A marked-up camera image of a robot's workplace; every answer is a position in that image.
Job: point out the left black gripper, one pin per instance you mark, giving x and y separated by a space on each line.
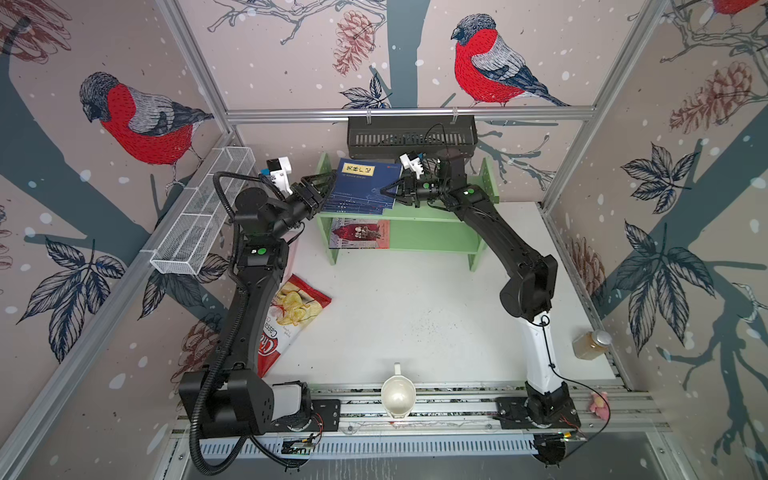
308 198

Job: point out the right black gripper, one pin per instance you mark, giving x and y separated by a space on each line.
413 190

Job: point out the pink red illustrated book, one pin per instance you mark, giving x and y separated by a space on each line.
359 234

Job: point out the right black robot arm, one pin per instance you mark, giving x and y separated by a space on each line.
530 288

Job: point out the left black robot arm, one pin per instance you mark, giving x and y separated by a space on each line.
227 397

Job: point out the black hanging slotted basket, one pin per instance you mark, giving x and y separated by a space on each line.
388 137

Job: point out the green wooden two-tier shelf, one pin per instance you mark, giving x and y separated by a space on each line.
422 229

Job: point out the red snack bag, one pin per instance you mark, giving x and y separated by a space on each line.
292 309

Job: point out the white ceramic pitcher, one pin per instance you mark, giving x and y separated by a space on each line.
398 394

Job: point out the amber bottle white cap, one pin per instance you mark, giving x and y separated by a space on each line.
591 345

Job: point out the small circuit board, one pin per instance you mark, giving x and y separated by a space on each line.
297 448

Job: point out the pink small toy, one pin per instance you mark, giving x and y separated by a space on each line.
599 406

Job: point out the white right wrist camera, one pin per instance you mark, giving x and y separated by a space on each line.
412 164

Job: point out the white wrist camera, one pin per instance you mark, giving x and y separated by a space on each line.
412 164
278 170

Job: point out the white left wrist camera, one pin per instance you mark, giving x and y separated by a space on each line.
278 170

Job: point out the white wire mesh tray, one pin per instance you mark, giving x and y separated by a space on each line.
193 233

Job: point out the aluminium mounting rail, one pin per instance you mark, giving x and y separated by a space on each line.
466 409

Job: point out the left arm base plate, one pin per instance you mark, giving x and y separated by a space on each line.
324 417

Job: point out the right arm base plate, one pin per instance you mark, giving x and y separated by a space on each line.
521 413

